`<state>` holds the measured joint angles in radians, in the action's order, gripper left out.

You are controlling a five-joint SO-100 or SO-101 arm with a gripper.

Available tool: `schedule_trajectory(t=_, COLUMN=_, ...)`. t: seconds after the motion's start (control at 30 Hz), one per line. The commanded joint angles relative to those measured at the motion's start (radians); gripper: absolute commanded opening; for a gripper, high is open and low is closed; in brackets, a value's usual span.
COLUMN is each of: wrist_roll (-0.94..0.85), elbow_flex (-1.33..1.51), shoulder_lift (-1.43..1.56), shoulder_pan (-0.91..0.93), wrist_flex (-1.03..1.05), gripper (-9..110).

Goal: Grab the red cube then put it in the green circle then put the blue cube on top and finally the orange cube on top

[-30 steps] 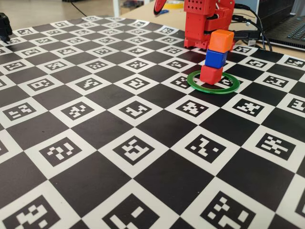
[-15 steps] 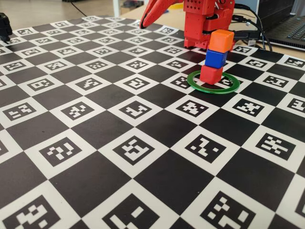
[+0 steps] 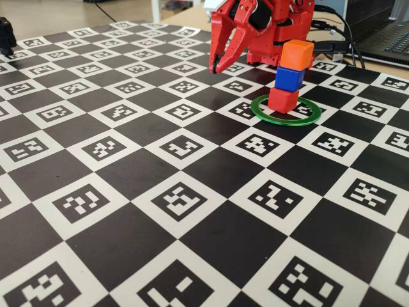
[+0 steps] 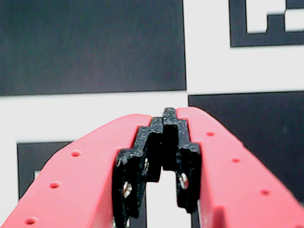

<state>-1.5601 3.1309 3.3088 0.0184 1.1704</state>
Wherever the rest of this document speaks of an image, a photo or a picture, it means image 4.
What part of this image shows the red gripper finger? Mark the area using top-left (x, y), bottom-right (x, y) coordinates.
top-left (0, 113), bottom-right (164, 228)
top-left (162, 106), bottom-right (304, 228)

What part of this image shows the black white checkerboard marker mat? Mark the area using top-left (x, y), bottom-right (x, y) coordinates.
top-left (0, 0), bottom-right (304, 228)

